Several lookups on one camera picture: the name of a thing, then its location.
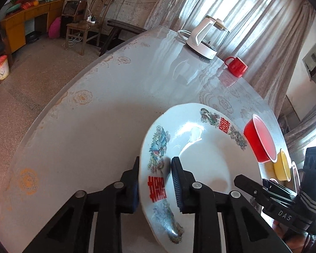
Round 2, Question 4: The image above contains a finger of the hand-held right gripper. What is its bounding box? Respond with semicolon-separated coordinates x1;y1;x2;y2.
234;174;269;206
262;178;297;198

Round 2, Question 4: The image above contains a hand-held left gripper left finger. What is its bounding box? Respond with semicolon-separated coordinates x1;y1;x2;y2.
22;156;141;253

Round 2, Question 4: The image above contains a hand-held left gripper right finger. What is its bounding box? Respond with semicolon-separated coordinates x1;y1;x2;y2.
171;156;286;253

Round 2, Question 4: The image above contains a yellow bowl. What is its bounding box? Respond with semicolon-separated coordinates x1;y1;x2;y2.
273;149;293;182

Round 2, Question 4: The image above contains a white printed plate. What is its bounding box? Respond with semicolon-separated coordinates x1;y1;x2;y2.
138;103;264;248

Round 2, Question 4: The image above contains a person's right hand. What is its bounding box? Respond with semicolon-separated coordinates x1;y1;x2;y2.
272;217;316;253

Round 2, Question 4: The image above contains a red bowl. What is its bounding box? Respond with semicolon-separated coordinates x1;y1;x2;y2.
243;113;277;164

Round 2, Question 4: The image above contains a lace-print table cover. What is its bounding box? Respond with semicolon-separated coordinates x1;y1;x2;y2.
0;26;287;253

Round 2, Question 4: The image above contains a red mug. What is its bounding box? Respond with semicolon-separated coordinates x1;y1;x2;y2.
224;56;248;78

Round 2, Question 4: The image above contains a white electric kettle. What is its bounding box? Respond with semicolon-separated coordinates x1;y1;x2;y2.
178;15;231;61

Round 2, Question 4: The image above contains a dark wooden bench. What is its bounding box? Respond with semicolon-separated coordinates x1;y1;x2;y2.
99;19;145;57

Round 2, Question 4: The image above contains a beige sheer curtain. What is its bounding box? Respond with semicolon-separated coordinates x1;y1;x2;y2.
143;0;316;161

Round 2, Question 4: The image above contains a pink bag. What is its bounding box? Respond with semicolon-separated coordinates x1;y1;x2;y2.
48;17;62;39

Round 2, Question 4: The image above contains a white bin with red lid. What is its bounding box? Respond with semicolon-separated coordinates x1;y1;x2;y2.
0;55;10;80

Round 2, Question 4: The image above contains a wooden chair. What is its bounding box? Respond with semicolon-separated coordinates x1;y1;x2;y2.
66;0;116;56

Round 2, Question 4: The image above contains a black speaker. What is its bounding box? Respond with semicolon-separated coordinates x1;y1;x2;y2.
62;0;88;24

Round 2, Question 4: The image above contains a wooden sideboard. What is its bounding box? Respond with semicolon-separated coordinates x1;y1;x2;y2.
0;0;66;54

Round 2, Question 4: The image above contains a green potted plant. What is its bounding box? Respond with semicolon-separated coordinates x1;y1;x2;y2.
5;0;24;13

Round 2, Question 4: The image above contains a wall electric panel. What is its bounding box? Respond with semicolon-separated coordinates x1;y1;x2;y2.
302;43;316;85

